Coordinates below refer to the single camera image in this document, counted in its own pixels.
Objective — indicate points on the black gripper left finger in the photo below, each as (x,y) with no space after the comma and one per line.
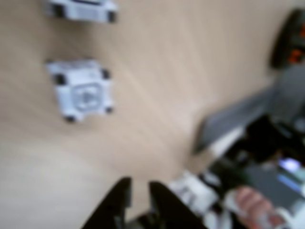
(112,210)

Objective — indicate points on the white cube stacked-layers symbol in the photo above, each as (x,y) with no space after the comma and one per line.
(83,95)

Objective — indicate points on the black device orange marks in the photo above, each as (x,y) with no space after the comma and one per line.
(283,43)

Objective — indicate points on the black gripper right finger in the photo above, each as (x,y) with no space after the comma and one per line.
(169,210)

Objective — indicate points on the white leader arm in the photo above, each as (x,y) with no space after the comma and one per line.
(197,190)

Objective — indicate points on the person's hand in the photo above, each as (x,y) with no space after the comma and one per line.
(252,202)

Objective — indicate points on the grey laptop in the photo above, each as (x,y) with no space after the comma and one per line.
(238,114)

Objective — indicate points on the white cube crossed-lines symbol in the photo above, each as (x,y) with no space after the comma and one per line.
(81,12)

